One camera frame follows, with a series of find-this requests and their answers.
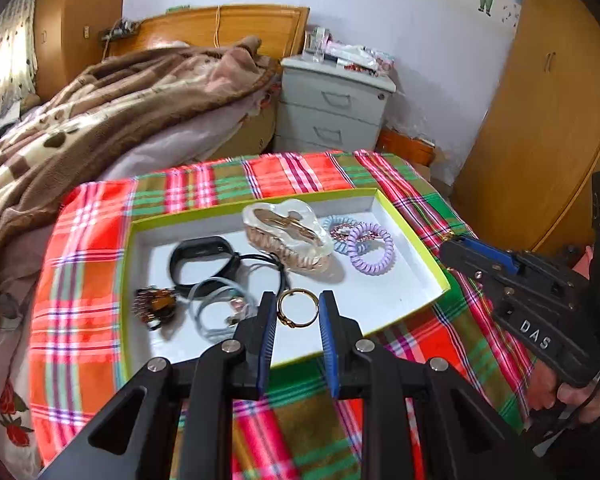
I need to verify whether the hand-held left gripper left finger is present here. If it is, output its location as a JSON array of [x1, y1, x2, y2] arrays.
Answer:
[[37, 290, 278, 480]]

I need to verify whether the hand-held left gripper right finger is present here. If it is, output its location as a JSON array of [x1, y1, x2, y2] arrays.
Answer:
[[317, 290, 556, 480]]

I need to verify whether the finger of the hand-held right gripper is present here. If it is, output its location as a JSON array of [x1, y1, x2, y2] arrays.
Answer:
[[439, 241, 508, 293], [457, 237, 523, 277]]

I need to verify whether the gold ring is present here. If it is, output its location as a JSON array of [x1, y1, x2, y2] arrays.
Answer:
[[278, 288, 321, 329]]

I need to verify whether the grey hair tie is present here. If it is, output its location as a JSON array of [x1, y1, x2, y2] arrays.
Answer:
[[187, 275, 258, 344]]

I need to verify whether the yellow-green cardboard box tray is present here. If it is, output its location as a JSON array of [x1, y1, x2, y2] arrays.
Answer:
[[117, 187, 451, 381]]

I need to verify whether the black cord hair tie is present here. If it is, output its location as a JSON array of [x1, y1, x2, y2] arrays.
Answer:
[[230, 252, 292, 311]]

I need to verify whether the purple spiral hair tie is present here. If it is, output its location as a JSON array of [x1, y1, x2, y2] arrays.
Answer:
[[346, 223, 396, 277]]

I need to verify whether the clear hair claw clip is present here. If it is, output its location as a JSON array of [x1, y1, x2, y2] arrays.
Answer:
[[242, 199, 335, 274]]

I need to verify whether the brown beaded hair clip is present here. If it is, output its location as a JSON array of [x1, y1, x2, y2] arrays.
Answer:
[[134, 285, 177, 332]]

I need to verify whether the person's right forearm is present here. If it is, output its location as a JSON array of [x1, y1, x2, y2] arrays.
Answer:
[[530, 410, 600, 480]]

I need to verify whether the person's right hand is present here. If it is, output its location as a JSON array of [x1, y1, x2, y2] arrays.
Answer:
[[527, 365, 600, 427]]

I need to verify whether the black smart band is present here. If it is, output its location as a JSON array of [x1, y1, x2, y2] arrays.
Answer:
[[169, 236, 241, 292]]

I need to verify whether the large wooden wardrobe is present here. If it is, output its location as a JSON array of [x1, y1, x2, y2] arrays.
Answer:
[[452, 0, 600, 256]]

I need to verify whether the plaid tablecloth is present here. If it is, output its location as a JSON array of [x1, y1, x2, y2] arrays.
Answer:
[[30, 149, 546, 480]]

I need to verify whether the grey nightstand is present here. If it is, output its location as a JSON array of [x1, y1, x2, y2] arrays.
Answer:
[[272, 55, 397, 153]]

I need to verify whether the plastic packets pile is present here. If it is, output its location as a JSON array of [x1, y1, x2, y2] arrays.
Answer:
[[325, 40, 396, 77]]

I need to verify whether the floral bedsheet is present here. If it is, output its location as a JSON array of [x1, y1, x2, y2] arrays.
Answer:
[[0, 310, 46, 461]]

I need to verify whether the clear glass container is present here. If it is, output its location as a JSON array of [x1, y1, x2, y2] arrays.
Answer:
[[305, 27, 332, 59]]

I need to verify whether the brown patterned blanket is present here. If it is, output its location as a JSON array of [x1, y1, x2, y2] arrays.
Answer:
[[0, 35, 281, 361]]

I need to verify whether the wooden headboard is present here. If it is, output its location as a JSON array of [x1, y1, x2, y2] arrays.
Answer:
[[105, 6, 311, 61]]

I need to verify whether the patterned curtain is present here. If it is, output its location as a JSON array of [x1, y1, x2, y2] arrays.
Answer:
[[0, 10, 38, 141]]

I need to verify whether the wooden cabinet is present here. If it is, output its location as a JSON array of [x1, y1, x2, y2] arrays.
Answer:
[[32, 0, 128, 101]]

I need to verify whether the blue spiral hair tie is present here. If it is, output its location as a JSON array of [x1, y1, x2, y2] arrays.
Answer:
[[322, 214, 358, 257]]

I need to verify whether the cable clutter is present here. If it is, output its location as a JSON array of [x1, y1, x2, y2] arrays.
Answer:
[[99, 19, 142, 42]]

